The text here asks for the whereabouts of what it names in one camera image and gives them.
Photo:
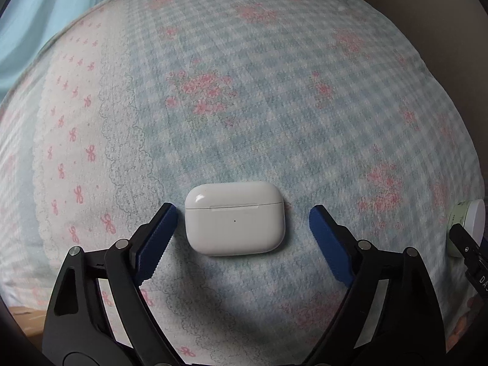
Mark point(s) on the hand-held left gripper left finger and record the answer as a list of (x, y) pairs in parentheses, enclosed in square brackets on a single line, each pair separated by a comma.
[(160, 236)]

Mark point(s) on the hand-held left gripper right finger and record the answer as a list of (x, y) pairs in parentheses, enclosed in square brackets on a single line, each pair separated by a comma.
[(328, 236)]

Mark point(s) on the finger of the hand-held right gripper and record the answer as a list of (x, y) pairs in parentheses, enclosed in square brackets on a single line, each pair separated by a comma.
[(463, 246)]

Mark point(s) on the small white bottle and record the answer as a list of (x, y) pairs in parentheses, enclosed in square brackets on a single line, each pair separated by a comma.
[(463, 217)]

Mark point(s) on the white earbuds case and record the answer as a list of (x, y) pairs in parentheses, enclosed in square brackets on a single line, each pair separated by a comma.
[(234, 219)]

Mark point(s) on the person's right hand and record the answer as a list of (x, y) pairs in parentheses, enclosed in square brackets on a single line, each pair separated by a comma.
[(466, 318)]

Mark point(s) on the light blue hanging cloth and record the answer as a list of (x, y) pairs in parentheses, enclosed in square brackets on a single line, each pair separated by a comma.
[(38, 11)]

